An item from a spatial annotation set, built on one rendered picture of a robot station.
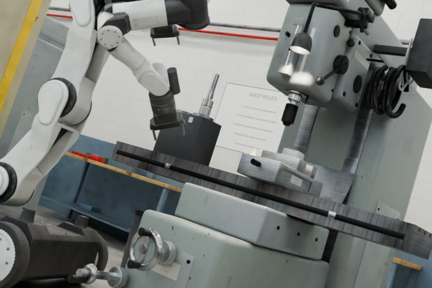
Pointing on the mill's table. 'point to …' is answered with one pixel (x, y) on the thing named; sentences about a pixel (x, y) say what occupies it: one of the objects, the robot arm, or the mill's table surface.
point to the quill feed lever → (342, 64)
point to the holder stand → (190, 139)
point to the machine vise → (280, 174)
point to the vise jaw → (286, 160)
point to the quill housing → (328, 15)
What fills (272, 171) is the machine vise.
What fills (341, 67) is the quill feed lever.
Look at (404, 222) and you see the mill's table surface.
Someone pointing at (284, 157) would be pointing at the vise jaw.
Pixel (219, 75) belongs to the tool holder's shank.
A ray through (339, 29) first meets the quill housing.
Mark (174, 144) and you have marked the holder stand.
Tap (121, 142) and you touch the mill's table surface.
